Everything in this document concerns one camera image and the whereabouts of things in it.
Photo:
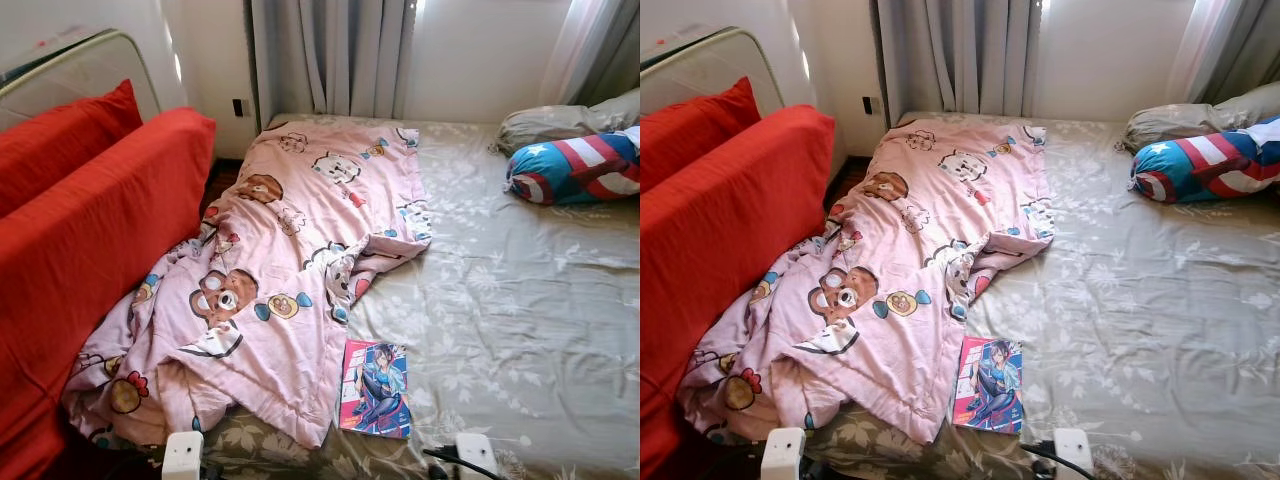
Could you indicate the anime comic book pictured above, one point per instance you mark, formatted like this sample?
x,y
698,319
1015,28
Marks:
x,y
988,385
375,390

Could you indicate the small red pillow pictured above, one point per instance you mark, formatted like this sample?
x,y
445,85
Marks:
x,y
690,135
60,150

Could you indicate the large red pillow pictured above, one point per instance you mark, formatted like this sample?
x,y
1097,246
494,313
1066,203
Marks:
x,y
90,260
720,260

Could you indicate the Captain America bolster pillow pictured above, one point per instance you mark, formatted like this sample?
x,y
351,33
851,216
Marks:
x,y
1200,165
575,168

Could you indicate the pink cartoon bear blanket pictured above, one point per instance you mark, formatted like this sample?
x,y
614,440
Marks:
x,y
890,260
270,260

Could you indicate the beige floral bed sheet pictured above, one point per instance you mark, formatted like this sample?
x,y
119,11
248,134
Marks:
x,y
1150,300
520,300

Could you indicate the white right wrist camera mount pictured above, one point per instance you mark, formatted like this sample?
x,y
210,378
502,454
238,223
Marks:
x,y
476,458
1073,455

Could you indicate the beige floral pillow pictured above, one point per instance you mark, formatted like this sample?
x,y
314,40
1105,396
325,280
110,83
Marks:
x,y
1175,120
550,122

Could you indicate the grey-green upright mattress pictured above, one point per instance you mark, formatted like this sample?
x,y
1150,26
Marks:
x,y
90,75
720,65

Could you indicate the grey curtain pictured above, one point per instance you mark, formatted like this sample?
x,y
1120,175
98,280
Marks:
x,y
610,50
960,50
330,50
1240,45

